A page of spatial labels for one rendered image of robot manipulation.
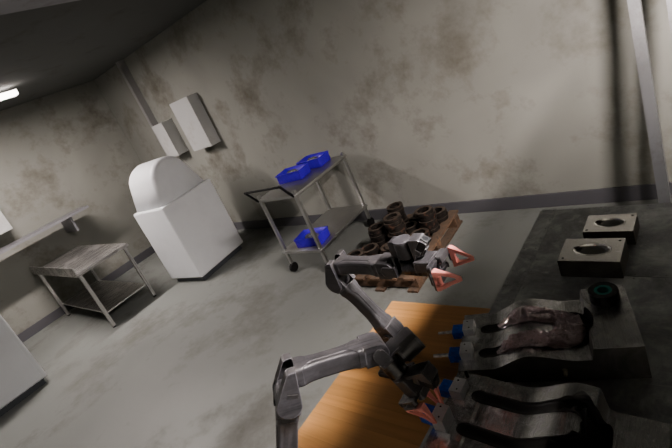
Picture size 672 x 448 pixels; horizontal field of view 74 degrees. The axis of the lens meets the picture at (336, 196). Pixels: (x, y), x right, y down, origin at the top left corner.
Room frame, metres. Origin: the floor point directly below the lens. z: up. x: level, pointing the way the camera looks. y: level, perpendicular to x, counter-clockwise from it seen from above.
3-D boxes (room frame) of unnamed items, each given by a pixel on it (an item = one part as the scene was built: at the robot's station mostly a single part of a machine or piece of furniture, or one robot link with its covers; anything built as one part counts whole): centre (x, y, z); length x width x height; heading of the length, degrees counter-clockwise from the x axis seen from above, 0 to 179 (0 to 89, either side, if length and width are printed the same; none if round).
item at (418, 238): (1.16, -0.17, 1.25); 0.07 x 0.06 x 0.11; 136
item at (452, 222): (3.52, -0.37, 0.20); 1.07 x 0.74 x 0.39; 136
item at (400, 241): (1.23, -0.11, 1.24); 0.12 x 0.09 x 0.12; 46
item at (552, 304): (1.11, -0.41, 0.85); 0.50 x 0.26 x 0.11; 62
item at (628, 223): (1.49, -0.94, 0.83); 0.17 x 0.13 x 0.06; 44
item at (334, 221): (4.26, 0.26, 0.49); 1.05 x 0.61 x 0.99; 132
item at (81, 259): (5.49, 3.30, 0.42); 1.64 x 0.64 x 0.84; 46
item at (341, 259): (1.34, 0.02, 1.17); 0.30 x 0.09 x 0.12; 46
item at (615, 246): (1.37, -0.77, 0.83); 0.20 x 0.15 x 0.07; 44
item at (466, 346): (1.18, -0.14, 0.85); 0.13 x 0.05 x 0.05; 62
